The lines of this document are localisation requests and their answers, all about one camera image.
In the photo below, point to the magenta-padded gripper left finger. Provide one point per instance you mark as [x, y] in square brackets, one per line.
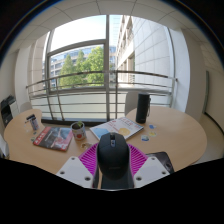
[75, 171]

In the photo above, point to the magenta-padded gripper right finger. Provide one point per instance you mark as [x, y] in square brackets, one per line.
[150, 170]

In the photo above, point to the black computer mouse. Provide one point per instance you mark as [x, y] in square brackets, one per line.
[113, 160]

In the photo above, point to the black mouse pad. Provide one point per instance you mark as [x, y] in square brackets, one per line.
[163, 159]

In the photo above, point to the round blue sticker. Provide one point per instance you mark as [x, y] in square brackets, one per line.
[145, 138]
[152, 126]

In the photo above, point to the round yellow sticker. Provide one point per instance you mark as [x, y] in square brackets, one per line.
[152, 134]

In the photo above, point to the red and blue magazine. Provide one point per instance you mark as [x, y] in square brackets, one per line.
[53, 138]

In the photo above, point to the printed cup with plant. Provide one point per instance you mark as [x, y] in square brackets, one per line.
[79, 131]

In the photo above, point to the white printed booklet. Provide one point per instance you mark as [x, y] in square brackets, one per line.
[116, 128]

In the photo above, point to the black cylindrical bottle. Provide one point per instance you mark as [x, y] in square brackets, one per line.
[142, 108]

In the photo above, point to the white chair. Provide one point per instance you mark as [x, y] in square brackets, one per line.
[25, 106]
[131, 102]
[3, 146]

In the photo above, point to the dark marker pen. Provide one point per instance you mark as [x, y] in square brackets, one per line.
[30, 117]

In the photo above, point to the metal balcony railing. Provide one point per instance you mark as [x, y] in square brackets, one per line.
[83, 90]

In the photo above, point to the black printer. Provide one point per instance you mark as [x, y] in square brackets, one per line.
[6, 110]

